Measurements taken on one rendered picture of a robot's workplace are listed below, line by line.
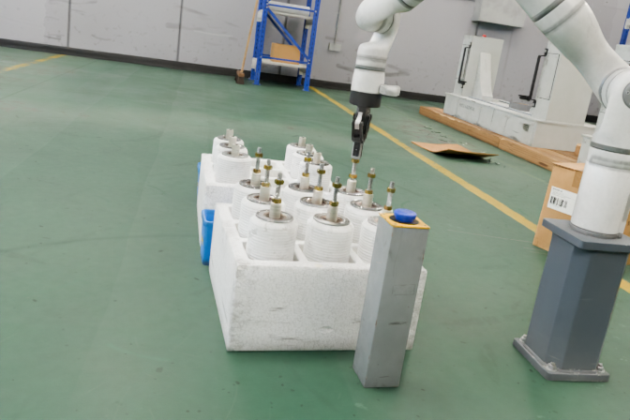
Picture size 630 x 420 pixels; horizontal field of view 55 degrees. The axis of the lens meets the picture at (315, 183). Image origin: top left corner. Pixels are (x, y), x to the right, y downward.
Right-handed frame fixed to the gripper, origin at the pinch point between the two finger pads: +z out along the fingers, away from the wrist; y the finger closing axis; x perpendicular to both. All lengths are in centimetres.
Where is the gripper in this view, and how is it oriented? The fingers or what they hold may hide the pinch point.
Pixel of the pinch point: (357, 150)
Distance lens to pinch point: 145.7
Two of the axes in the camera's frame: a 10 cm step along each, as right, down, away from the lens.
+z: -1.4, 9.6, 2.4
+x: 9.6, 1.9, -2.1
